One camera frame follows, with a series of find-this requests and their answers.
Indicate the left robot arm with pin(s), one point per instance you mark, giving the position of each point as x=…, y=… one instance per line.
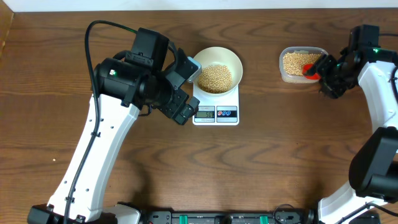
x=150, y=74

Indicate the red measuring scoop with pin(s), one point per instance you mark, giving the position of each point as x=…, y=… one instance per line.
x=309, y=72

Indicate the soybeans in container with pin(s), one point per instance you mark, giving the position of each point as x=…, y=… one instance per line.
x=293, y=62

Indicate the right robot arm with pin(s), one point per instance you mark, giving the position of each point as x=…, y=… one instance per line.
x=372, y=179

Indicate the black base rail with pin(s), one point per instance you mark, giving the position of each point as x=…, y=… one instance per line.
x=282, y=214

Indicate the white digital kitchen scale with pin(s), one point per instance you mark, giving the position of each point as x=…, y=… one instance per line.
x=217, y=109

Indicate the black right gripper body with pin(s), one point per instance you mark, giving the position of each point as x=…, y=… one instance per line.
x=334, y=78

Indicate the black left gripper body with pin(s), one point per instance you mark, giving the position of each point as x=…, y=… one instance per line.
x=170, y=109

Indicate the soybeans in bowl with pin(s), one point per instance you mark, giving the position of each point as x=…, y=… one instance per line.
x=215, y=79

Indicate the cream bowl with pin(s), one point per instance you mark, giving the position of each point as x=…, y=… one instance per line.
x=221, y=56

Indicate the clear plastic container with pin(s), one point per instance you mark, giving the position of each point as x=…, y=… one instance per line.
x=302, y=50

